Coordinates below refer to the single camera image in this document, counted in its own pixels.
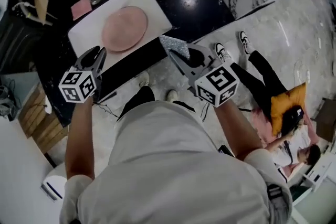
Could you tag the person's left forearm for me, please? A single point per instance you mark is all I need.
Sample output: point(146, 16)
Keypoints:
point(78, 139)

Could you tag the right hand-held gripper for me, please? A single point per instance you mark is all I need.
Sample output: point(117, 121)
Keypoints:
point(218, 85)

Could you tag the person's white shirt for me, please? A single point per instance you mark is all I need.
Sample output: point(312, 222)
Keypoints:
point(170, 165)

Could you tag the white power strip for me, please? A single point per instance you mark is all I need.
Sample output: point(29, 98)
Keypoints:
point(48, 105)

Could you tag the orange cushion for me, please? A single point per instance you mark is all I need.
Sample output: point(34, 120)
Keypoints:
point(286, 102)

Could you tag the pink lounge chair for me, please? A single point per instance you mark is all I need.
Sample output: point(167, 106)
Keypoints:
point(260, 123)

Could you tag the wooden pallet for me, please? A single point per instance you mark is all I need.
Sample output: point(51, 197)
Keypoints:
point(39, 126)

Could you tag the pink cleaning cloth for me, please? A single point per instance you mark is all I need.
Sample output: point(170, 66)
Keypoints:
point(81, 8)

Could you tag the person's right forearm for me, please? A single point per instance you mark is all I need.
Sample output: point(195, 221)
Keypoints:
point(239, 131)

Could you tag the large pink plate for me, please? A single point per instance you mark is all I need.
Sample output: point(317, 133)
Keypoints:
point(124, 29)

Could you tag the dark brown cabinet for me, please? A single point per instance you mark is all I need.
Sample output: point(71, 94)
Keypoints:
point(326, 120)

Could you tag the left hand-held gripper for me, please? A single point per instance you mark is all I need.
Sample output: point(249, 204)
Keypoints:
point(76, 86)

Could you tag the white rectangular basin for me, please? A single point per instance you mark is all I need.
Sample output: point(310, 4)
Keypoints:
point(157, 15)

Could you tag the person's black trousers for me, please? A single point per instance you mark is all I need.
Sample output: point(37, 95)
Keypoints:
point(141, 97)

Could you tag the person's white shoe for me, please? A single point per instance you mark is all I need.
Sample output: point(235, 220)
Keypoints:
point(144, 78)
point(172, 96)

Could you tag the white round robot vacuum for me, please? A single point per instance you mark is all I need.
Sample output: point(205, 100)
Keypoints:
point(55, 183)

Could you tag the silver scouring pad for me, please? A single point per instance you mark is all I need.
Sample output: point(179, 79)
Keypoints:
point(174, 43)

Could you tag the white and black headset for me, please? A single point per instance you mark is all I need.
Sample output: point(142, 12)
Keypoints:
point(5, 105)

